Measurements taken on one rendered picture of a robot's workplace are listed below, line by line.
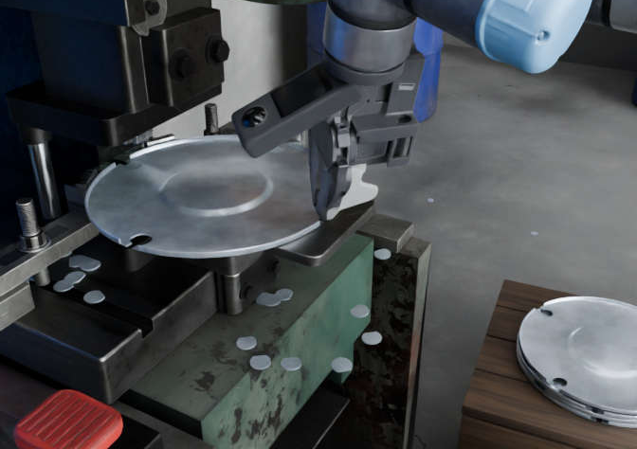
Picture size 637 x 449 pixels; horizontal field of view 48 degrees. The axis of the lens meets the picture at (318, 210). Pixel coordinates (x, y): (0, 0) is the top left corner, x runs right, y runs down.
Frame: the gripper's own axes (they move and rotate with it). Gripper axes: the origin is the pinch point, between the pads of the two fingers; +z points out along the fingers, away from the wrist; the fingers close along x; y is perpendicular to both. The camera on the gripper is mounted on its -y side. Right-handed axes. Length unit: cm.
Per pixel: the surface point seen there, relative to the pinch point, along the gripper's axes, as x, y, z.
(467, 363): 24, 55, 92
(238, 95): 192, 37, 139
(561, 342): 0, 48, 44
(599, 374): -8, 49, 41
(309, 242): -3.9, -2.1, 0.2
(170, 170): 15.6, -13.4, 6.6
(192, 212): 4.7, -12.5, 2.6
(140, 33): 14.1, -15.4, -13.9
